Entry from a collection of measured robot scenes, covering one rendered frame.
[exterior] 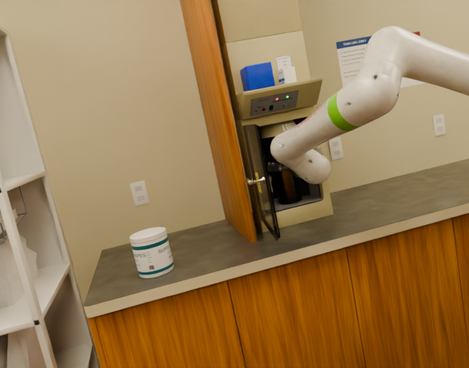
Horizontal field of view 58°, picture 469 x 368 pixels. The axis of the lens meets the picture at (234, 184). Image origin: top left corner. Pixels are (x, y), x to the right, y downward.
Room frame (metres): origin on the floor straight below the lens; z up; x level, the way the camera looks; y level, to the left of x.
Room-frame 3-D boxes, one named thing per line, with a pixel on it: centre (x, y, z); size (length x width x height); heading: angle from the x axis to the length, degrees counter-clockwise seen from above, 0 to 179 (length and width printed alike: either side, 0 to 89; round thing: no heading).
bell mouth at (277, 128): (1.83, -0.23, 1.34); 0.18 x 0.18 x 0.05
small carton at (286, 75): (1.68, -0.28, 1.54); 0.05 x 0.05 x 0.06; 19
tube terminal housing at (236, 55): (1.85, -0.21, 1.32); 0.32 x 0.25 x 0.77; 101
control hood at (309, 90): (1.67, -0.24, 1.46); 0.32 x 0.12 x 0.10; 101
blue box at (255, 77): (1.66, -0.17, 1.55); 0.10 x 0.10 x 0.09; 11
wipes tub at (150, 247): (1.48, 0.34, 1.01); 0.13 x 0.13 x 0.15
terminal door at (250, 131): (1.53, -0.10, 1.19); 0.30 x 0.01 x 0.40; 4
